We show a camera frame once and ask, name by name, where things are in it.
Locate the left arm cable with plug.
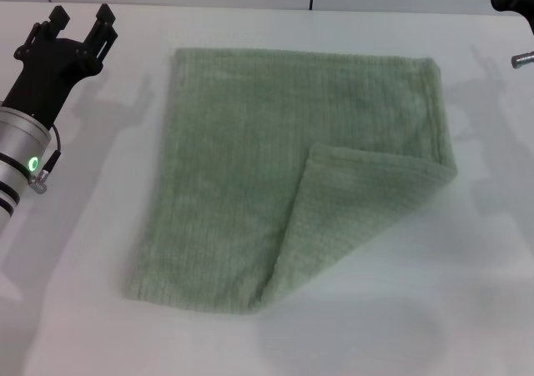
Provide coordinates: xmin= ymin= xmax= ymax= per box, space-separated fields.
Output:
xmin=28 ymin=126 xmax=63 ymax=194

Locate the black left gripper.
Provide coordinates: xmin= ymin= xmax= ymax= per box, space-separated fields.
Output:
xmin=1 ymin=3 xmax=119 ymax=128

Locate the green ribbed towel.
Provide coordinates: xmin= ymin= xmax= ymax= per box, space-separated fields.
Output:
xmin=123 ymin=47 xmax=458 ymax=313

